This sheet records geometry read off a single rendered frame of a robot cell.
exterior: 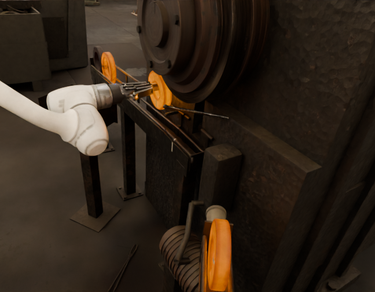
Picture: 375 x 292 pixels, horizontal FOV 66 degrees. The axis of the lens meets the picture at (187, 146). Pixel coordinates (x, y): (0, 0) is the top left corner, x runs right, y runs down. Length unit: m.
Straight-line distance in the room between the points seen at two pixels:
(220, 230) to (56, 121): 0.55
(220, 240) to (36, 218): 1.36
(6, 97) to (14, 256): 0.98
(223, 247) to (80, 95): 0.67
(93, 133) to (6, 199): 1.20
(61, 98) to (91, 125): 0.17
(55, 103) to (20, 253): 0.91
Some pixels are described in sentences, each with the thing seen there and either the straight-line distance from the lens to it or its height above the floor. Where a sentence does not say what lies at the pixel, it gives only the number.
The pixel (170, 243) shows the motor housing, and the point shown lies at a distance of 0.98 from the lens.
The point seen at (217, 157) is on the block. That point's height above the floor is 0.80.
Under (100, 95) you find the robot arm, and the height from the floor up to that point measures 0.85.
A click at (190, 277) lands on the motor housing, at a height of 0.51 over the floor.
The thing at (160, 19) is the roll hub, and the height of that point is 1.14.
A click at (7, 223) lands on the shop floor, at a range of 1.89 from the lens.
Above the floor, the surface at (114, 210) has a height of 0.01.
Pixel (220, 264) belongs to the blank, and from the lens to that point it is 0.66.
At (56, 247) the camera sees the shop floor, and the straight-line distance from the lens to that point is 1.69.
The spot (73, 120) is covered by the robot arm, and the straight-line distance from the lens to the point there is 0.93.
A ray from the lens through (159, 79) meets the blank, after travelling 1.14.
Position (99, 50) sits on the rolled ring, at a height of 0.76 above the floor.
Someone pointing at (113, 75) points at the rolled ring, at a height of 0.68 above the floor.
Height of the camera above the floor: 1.28
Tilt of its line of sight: 33 degrees down
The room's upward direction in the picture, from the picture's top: 6 degrees clockwise
